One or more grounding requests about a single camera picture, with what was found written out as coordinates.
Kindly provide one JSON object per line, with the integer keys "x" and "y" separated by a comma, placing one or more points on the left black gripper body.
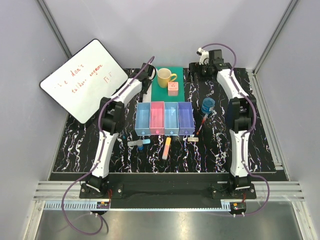
{"x": 150, "y": 79}

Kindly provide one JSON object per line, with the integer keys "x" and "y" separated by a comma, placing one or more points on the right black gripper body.
{"x": 202, "y": 71}

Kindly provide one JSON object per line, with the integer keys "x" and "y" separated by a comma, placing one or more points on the yellow mug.
{"x": 164, "y": 76}

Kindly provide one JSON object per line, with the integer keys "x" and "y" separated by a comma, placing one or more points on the green book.
{"x": 159, "y": 94}

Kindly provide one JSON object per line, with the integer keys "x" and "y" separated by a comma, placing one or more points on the pink cube box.
{"x": 173, "y": 88}

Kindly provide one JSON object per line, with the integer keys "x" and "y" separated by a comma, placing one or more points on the pink bin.
{"x": 157, "y": 118}

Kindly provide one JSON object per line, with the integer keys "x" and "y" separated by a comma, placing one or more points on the light blue bin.
{"x": 142, "y": 120}

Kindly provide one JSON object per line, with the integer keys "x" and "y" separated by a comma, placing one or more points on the sky blue bin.
{"x": 171, "y": 119}

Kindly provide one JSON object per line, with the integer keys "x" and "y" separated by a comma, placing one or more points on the purple bin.
{"x": 186, "y": 120}

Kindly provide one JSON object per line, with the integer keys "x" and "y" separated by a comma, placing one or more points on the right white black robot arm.
{"x": 240, "y": 117}

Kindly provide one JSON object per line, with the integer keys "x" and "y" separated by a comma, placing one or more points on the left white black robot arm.
{"x": 111, "y": 121}

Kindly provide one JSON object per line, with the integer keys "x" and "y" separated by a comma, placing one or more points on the blue ink bottle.
{"x": 208, "y": 105}

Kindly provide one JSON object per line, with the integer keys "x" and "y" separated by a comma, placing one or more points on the red pen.
{"x": 202, "y": 122}

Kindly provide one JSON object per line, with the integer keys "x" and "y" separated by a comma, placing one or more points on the grey marker with blue cap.
{"x": 139, "y": 142}

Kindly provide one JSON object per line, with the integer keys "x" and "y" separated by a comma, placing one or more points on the orange pink highlighter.
{"x": 166, "y": 148}

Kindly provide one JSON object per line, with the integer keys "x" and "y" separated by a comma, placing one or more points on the small white eraser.
{"x": 192, "y": 139}

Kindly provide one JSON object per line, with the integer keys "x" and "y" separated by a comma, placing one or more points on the white dry-erase board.
{"x": 81, "y": 82}

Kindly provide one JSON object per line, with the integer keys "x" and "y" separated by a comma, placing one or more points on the black marble pattern mat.
{"x": 211, "y": 154}

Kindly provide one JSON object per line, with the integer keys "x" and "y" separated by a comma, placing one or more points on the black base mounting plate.
{"x": 216, "y": 185}

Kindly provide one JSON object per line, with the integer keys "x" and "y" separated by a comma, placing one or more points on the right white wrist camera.
{"x": 204, "y": 56}

